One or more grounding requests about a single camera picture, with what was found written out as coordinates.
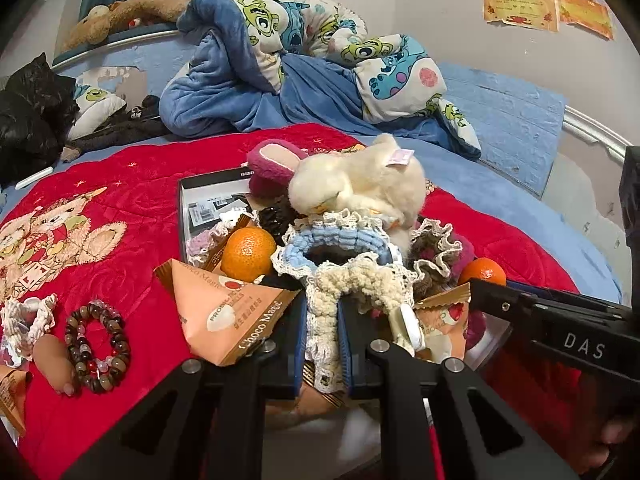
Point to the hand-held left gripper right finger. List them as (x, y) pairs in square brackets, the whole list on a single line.
[(346, 360)]

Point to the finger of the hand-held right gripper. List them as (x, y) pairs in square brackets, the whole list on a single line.
[(500, 300), (575, 300)]

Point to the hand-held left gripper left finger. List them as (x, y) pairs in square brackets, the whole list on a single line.
[(298, 370)]

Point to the orange mandarin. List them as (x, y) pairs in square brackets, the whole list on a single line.
[(247, 255), (482, 272)]

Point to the brown scrunchie with white lace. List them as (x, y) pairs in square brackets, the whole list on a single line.
[(435, 260)]

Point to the cream scrunchie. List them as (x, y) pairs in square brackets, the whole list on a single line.
[(350, 280)]

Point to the light blue scrunchie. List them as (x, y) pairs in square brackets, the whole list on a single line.
[(300, 245)]

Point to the black box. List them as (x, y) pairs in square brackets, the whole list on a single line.
[(210, 185)]

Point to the person's right hand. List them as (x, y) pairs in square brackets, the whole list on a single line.
[(617, 432)]

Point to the black lace-trimmed scrunchie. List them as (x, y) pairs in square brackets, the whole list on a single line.
[(275, 217)]

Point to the pink lace scrunchie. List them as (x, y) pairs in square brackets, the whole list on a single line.
[(200, 242)]

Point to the cream plush toy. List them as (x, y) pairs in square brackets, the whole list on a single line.
[(350, 180)]

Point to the pink plush toy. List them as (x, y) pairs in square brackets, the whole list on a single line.
[(270, 160)]

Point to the tan oval toy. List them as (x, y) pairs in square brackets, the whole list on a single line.
[(52, 362)]

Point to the red bear-print blanket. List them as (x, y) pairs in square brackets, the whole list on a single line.
[(125, 185)]

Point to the blue monster-print blanket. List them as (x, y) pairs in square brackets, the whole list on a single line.
[(225, 100)]

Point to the dark clothing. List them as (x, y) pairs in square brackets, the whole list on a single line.
[(125, 130)]

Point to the white pen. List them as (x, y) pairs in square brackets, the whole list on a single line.
[(34, 178)]

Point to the small monster-print pillow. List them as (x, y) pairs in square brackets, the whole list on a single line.
[(95, 100)]

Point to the black plastic bag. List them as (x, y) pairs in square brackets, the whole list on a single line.
[(30, 110)]

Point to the brown plush toy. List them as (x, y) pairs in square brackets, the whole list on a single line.
[(135, 10)]

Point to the row of wall certificates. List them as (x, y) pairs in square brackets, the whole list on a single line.
[(520, 2)]

